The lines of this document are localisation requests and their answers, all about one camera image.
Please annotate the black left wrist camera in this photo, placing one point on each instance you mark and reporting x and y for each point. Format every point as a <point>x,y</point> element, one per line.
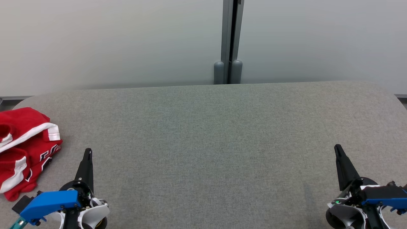
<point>23,203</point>

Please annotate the teal left camera connector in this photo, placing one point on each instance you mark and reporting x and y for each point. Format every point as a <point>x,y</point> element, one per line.
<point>17,223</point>

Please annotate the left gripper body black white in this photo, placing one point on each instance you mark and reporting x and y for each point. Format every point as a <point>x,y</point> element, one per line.
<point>95,211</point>

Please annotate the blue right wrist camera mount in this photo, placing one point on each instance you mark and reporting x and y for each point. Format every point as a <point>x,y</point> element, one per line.
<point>386,203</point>

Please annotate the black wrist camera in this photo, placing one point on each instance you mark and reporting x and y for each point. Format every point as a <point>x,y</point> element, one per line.
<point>23,203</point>
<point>383,191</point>

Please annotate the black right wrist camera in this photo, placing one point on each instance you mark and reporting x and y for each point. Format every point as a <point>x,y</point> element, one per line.
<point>383,191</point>

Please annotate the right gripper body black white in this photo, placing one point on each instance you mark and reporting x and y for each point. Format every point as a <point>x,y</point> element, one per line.
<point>345,211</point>

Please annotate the grey metal partition post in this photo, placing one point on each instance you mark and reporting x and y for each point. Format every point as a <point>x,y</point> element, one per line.
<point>226,31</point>

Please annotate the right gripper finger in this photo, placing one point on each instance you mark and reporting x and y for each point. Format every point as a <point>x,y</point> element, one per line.
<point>346,171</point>

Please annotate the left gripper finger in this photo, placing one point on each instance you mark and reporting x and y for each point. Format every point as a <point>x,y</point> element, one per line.
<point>86,171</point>

